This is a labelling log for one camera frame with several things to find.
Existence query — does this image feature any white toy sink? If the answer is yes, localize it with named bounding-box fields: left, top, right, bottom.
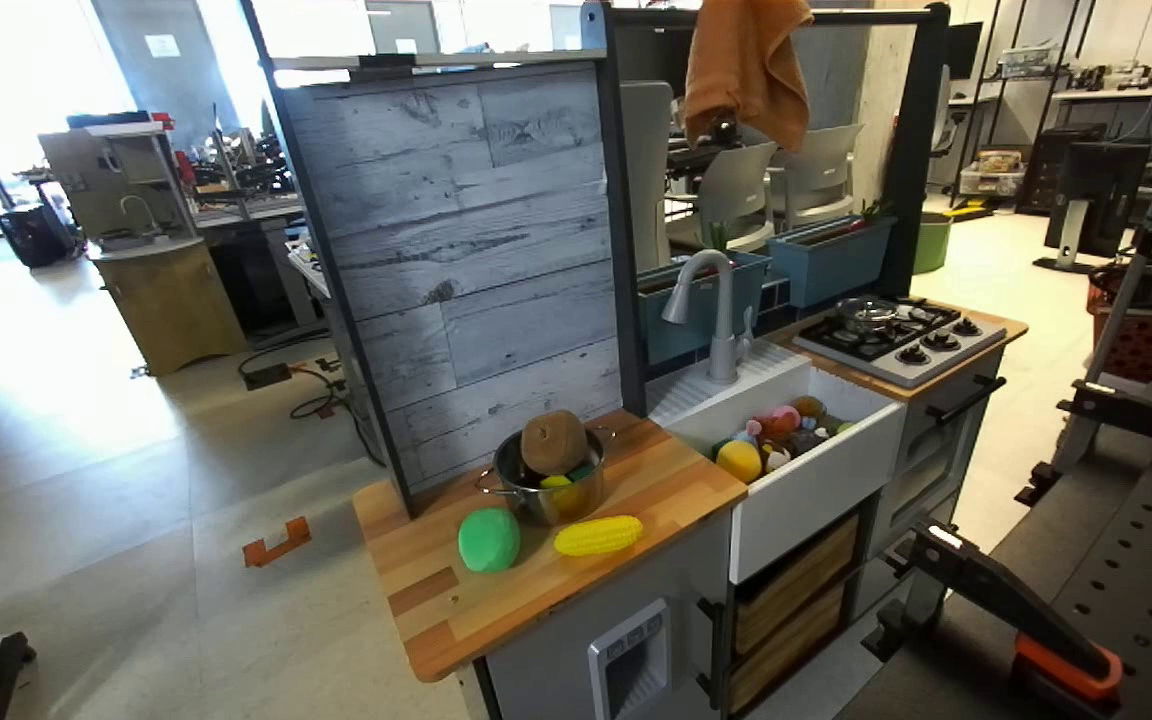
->
left=648, top=346, right=907, bottom=588

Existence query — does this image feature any steel pot with lid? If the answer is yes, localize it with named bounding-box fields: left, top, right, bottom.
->
left=840, top=290, right=907, bottom=336

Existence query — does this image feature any black equipment box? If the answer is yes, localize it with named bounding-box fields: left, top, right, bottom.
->
left=1043, top=131, right=1152, bottom=271

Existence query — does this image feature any brown toy bread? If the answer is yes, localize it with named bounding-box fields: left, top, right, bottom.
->
left=514, top=408, right=592, bottom=479

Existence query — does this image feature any yellow toy ball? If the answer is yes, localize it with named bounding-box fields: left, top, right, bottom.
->
left=712, top=435, right=767, bottom=487

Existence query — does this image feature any grey toy stove top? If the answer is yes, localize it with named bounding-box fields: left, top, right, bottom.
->
left=792, top=290, right=1013, bottom=392

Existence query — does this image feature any black perforated workbench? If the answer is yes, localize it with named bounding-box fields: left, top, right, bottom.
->
left=840, top=450, right=1152, bottom=720

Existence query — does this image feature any orange towel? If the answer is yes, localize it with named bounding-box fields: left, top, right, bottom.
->
left=675, top=0, right=817, bottom=151

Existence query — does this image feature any wooden countertop with toys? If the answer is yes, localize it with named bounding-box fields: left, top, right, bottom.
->
left=346, top=408, right=753, bottom=687

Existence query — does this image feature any tan cabinet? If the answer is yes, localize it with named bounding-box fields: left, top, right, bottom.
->
left=90, top=237, right=251, bottom=379

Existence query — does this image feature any green toy fruit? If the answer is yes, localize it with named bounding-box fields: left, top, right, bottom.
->
left=452, top=499, right=528, bottom=580

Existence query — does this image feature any orange floor bracket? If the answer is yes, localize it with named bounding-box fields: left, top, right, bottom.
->
left=238, top=512, right=316, bottom=572

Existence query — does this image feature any black bag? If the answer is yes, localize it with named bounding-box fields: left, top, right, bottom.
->
left=0, top=197, right=89, bottom=271

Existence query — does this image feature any green bin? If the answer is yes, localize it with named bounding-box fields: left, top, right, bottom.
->
left=913, top=211, right=953, bottom=279

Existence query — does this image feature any black floor cable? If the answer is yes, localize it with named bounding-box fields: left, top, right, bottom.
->
left=236, top=346, right=357, bottom=422

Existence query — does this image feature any grey toy kitchen cabinet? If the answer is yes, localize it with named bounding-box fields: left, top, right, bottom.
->
left=468, top=344, right=1013, bottom=720

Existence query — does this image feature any grey toy faucet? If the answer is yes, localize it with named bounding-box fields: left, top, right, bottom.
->
left=658, top=243, right=760, bottom=387

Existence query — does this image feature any yellow toy fruit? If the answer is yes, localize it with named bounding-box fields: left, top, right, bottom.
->
left=548, top=512, right=648, bottom=563

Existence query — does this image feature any orange handled black clamp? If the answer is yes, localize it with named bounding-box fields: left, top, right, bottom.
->
left=869, top=514, right=1127, bottom=710

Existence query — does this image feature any red toy food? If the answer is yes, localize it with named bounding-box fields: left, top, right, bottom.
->
left=753, top=403, right=803, bottom=450

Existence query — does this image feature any grey mesh chair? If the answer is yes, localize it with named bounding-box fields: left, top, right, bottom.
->
left=699, top=135, right=781, bottom=250
left=773, top=123, right=869, bottom=223

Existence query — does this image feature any black frame with rail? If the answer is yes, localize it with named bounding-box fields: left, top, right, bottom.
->
left=592, top=0, right=956, bottom=414

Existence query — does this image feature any steel toy pot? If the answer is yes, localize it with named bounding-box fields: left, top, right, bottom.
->
left=490, top=422, right=606, bottom=528

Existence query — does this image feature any grey wood plank panel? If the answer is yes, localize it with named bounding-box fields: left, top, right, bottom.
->
left=273, top=56, right=632, bottom=508

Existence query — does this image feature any wooden countertop around stove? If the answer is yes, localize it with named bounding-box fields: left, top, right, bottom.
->
left=789, top=298, right=1031, bottom=408

